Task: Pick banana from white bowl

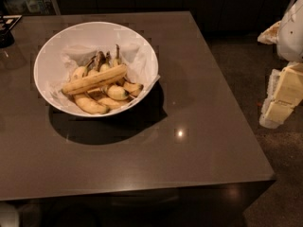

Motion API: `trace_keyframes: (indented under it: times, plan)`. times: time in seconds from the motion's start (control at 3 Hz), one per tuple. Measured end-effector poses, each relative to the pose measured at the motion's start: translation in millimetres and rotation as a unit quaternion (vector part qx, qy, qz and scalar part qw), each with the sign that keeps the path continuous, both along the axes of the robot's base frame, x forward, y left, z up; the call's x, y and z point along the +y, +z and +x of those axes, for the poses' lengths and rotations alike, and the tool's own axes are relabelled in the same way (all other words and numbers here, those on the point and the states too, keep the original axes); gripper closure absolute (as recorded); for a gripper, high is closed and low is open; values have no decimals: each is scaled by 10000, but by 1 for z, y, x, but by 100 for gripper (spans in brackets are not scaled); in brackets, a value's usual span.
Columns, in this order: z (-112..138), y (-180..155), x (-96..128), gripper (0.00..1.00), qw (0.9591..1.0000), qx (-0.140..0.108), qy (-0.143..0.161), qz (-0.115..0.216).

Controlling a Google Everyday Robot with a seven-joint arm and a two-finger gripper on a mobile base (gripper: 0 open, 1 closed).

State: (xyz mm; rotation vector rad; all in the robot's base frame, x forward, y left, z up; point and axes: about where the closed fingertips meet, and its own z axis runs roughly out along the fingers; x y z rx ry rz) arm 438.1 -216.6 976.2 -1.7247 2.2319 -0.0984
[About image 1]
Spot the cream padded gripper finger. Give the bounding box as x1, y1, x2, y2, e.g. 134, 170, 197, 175
259, 61, 303, 129

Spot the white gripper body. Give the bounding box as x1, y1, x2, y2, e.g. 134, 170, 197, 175
276, 0, 303, 62

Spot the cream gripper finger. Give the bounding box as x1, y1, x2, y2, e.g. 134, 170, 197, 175
258, 21, 281, 44

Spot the long yellow top banana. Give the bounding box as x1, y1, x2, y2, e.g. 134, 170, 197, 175
62, 64, 127, 95

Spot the white paper bowl liner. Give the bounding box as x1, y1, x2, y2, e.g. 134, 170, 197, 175
46, 44, 159, 116

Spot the yellow banana right dark tip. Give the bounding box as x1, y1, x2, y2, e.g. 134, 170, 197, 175
117, 79, 144, 97

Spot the short yellow banana centre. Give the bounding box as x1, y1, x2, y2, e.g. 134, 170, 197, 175
103, 84, 129, 101

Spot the yellow banana front middle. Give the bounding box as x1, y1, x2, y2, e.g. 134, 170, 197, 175
87, 89, 129, 110

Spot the white round bowl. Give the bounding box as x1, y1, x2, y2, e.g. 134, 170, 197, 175
33, 22, 155, 117

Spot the yellow banana rear left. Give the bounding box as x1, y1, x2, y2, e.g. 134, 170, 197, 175
71, 58, 95, 80

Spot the yellow banana front left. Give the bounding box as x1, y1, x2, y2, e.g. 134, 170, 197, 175
73, 94, 110, 114

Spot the shelf with bottles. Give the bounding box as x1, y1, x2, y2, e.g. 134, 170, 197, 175
0, 0, 61, 15

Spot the black object left edge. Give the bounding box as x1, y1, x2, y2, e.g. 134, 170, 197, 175
0, 15, 22, 48

